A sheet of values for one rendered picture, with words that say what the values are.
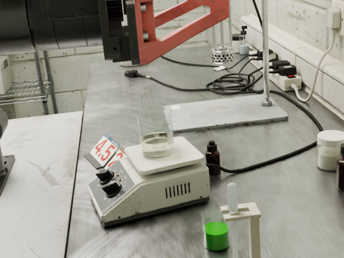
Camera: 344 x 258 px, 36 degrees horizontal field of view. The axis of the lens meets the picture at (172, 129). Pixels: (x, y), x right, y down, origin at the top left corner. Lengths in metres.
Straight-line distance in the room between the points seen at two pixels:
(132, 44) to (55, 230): 0.59
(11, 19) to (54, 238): 0.54
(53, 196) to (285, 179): 0.45
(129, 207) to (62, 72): 2.56
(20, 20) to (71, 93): 3.02
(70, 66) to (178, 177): 2.55
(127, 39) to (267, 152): 0.77
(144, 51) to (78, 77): 3.03
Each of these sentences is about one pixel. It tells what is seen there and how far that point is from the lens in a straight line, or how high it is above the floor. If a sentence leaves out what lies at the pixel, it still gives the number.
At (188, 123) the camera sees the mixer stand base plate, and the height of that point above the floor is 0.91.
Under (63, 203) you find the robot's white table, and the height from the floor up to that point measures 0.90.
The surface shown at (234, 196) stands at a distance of 0.66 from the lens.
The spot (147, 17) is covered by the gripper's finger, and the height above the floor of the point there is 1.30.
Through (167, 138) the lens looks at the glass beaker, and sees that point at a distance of 0.91.
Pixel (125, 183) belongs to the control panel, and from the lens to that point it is 0.92.
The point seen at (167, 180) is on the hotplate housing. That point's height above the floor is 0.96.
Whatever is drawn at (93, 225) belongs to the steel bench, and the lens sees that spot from 0.92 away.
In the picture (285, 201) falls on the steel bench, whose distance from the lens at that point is 0.95.
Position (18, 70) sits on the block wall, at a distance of 3.44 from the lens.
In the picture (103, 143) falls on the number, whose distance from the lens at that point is 1.19.
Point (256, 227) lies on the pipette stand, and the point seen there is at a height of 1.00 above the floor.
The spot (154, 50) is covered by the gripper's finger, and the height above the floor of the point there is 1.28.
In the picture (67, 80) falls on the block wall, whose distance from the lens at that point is 3.42.
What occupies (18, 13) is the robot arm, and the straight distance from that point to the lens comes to 0.43.
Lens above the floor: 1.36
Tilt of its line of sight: 21 degrees down
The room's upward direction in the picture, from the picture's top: 5 degrees counter-clockwise
